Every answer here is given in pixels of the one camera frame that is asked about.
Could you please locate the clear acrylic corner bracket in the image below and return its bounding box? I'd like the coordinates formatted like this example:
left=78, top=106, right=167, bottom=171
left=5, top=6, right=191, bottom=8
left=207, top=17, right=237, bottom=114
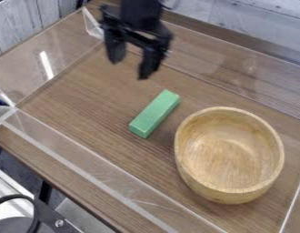
left=82, top=7, right=103, bottom=40

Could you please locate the black chair armrest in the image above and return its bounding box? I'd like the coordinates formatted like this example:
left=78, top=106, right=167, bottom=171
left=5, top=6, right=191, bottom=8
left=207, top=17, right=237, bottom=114
left=0, top=194, right=39, bottom=233

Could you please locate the clear acrylic tray wall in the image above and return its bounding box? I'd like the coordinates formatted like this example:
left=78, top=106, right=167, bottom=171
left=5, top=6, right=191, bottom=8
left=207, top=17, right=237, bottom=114
left=0, top=9, right=300, bottom=233

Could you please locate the black table leg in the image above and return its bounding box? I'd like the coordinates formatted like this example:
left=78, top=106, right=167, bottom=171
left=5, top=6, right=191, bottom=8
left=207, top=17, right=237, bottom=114
left=38, top=181, right=51, bottom=204

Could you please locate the light wooden bowl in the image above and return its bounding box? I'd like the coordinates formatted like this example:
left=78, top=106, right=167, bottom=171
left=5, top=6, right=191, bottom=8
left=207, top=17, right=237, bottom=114
left=173, top=106, right=285, bottom=205

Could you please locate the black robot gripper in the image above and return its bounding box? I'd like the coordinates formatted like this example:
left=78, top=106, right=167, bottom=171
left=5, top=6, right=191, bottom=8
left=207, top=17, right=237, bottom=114
left=99, top=0, right=171, bottom=80

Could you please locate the green rectangular block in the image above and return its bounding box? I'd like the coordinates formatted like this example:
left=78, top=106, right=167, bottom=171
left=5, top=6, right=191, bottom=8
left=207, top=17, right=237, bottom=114
left=129, top=90, right=181, bottom=138

